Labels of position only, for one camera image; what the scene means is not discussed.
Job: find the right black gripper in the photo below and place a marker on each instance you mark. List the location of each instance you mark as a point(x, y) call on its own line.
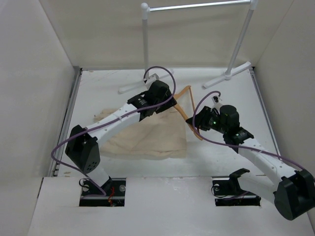
point(201, 118)

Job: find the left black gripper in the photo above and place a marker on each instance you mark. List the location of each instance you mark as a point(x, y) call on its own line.
point(168, 104)

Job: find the wooden clothes hanger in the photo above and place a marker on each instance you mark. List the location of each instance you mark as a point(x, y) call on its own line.
point(185, 107)

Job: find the beige trousers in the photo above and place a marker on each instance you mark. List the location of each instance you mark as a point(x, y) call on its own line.
point(157, 137)

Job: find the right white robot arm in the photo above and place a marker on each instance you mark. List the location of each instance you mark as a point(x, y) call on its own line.
point(291, 191)

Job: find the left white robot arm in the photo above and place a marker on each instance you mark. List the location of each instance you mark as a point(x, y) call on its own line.
point(83, 147)

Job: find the right aluminium rail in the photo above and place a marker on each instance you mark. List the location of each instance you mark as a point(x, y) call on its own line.
point(275, 144)

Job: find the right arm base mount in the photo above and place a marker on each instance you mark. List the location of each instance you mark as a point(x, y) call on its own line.
point(227, 196)

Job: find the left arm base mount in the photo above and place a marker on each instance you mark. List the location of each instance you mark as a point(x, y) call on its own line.
point(112, 196)

